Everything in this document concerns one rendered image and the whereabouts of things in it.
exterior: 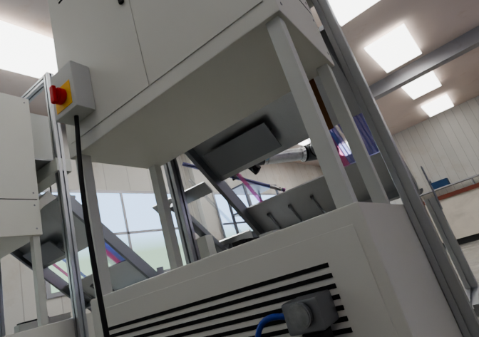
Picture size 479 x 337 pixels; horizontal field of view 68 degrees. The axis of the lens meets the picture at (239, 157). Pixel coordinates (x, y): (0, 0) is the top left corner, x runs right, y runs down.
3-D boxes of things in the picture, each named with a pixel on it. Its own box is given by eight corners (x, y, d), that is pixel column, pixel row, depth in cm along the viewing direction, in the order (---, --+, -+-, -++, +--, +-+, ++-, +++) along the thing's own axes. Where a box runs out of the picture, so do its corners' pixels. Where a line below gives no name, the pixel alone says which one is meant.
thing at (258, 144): (219, 187, 150) (222, 179, 154) (368, 115, 120) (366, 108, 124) (167, 128, 138) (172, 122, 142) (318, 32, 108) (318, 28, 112)
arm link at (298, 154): (314, 146, 221) (241, 154, 204) (323, 139, 212) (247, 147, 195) (320, 163, 217) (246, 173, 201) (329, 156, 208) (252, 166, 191)
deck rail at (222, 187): (266, 245, 165) (267, 235, 170) (269, 244, 164) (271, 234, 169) (164, 130, 139) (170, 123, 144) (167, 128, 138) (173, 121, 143)
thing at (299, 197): (269, 238, 166) (269, 233, 168) (411, 187, 135) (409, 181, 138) (244, 211, 159) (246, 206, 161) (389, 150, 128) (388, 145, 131)
